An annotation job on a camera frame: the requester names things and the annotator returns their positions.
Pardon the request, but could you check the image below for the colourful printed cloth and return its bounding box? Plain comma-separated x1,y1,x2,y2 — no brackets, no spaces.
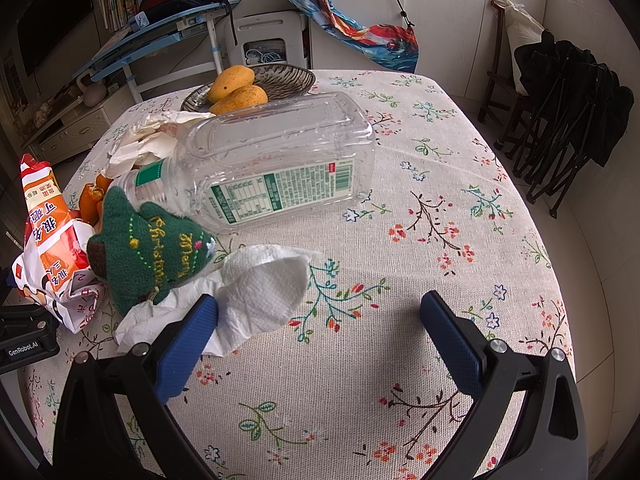
281,0,420,74

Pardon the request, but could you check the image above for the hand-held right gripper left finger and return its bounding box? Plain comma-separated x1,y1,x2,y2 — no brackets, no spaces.
52,292,221,480

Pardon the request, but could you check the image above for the white television stand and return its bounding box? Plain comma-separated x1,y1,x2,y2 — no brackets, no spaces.
20,82,138,166

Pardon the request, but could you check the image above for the black television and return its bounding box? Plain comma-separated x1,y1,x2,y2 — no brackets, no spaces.
15,0,96,76

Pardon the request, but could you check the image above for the dark wooden chair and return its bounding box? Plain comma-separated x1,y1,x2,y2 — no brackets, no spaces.
477,0,531,148

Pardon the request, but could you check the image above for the green plush tree toy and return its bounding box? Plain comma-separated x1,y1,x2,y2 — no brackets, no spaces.
86,186,218,317

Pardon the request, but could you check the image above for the stack of books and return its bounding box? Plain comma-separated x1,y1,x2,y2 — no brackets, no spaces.
98,0,156,33

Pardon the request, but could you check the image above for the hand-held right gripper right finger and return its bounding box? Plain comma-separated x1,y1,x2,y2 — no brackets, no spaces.
419,290,590,480

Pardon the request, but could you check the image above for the plain yellow mango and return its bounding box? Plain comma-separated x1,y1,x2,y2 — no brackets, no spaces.
209,85,268,116

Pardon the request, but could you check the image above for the orange and white snack bag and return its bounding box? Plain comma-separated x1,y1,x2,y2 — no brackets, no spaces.
11,154,108,335

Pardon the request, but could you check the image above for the black folding chair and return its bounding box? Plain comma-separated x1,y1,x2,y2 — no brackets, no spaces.
510,29,636,218

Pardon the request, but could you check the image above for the white paper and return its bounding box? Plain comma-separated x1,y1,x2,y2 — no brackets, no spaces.
106,110,216,181

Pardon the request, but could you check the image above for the blue study desk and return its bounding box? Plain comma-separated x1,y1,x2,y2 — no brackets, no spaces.
72,0,241,106

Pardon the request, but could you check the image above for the beige vase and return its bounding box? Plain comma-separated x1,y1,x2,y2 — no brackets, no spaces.
75,72,108,108

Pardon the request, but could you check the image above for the large orange peel piece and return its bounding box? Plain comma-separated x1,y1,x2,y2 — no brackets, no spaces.
79,183,105,225

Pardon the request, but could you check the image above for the white paper tissue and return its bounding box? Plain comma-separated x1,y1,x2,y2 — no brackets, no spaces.
114,244,323,358

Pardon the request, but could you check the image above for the clear plastic bottle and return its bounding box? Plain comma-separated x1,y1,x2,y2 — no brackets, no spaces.
120,91,377,233

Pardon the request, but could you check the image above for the yellow mango with dark spot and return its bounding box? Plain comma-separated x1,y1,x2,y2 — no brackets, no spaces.
207,66,256,104

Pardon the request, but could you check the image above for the glass fruit plate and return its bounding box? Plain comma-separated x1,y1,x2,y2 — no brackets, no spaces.
181,64,317,113

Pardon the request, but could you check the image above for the white cabinet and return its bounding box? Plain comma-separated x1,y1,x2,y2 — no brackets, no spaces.
310,0,549,106

